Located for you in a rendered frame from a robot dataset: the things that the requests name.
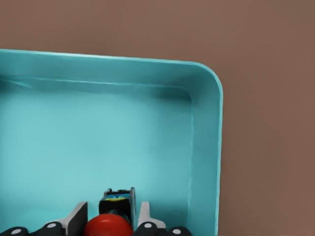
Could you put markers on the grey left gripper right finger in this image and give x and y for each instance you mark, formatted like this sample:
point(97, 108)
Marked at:
point(147, 221)

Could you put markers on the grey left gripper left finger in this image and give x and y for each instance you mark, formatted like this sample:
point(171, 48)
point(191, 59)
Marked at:
point(73, 220)

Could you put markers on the red push button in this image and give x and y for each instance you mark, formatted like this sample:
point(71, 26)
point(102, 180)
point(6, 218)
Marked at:
point(115, 209)

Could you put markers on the blue storage box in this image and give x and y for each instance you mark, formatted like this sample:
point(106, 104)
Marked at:
point(98, 137)

